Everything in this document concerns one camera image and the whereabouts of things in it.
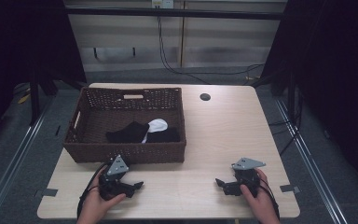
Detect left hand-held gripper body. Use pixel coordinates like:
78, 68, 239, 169
98, 154, 136, 202

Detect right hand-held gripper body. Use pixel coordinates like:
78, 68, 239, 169
229, 157, 261, 198

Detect person's left hand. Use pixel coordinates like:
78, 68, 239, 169
76, 175, 127, 224

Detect person's right hand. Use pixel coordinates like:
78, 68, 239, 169
240, 168, 282, 224

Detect grey tape strip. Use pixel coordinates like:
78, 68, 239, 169
279, 184, 302, 194
34, 188, 59, 198

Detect black sock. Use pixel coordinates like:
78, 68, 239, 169
105, 120, 150, 145
145, 127, 181, 144

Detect white sock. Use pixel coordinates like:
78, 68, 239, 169
141, 118, 169, 145

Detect brown wicker basket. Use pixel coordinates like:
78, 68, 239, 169
62, 86, 187, 165

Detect black metal stand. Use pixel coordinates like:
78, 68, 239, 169
28, 69, 60, 127

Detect yellow floor object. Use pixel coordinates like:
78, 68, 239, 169
17, 92, 32, 105

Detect black curtain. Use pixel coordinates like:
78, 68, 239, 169
0, 0, 88, 153
260, 0, 358, 195

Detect black horizontal metal bar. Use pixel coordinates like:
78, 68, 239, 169
64, 7, 285, 21

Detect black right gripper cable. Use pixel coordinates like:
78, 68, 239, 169
257, 177, 282, 220

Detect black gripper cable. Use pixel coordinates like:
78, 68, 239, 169
257, 177, 282, 220
76, 161, 110, 219

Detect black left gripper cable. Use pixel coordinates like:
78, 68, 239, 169
76, 161, 110, 219

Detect black floor cables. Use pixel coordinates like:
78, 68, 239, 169
268, 83, 304, 157

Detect metal floor rail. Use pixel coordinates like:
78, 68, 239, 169
0, 92, 57, 224
274, 98, 351, 224

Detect black hanging wall cable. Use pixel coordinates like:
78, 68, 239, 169
156, 6, 265, 86

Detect white wall power outlet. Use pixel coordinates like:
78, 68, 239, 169
150, 0, 175, 9

